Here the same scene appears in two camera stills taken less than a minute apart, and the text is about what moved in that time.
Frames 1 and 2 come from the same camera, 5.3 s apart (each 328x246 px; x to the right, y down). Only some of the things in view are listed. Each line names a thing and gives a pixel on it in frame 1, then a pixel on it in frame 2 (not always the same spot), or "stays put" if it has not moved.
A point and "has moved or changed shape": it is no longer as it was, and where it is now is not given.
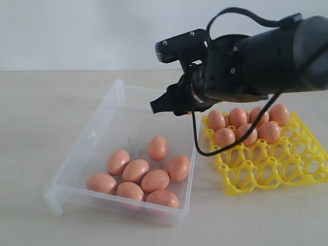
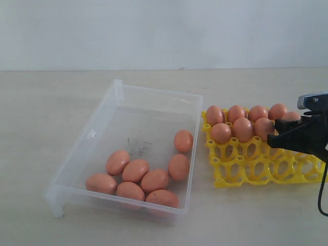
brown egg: [237, 116] has moved or changed shape
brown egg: [163, 197] stays put
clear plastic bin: [129, 161] stays put
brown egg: [216, 120] has moved or changed shape
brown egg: [158, 148] → [183, 141]
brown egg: [269, 131] stays put
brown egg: [251, 138] has moved or changed shape
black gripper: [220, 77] → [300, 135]
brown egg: [224, 136] has moved or changed shape
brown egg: [130, 189] stays put
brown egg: [179, 167] stays put
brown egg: [135, 170] stays put
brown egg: [154, 180] stays put
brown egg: [118, 159] stays put
